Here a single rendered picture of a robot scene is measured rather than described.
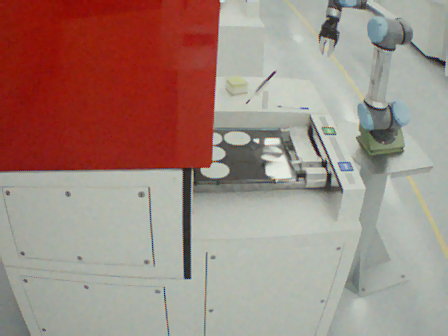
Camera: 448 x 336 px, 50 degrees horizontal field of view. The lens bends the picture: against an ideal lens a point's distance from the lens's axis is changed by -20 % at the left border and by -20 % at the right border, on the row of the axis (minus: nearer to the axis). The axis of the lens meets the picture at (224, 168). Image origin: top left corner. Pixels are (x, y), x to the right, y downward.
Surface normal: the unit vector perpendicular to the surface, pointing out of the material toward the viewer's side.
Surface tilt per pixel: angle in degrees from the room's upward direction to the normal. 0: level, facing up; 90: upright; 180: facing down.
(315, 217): 0
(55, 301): 90
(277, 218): 0
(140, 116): 90
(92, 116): 90
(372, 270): 0
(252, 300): 90
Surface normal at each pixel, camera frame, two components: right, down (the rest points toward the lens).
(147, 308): 0.10, 0.55
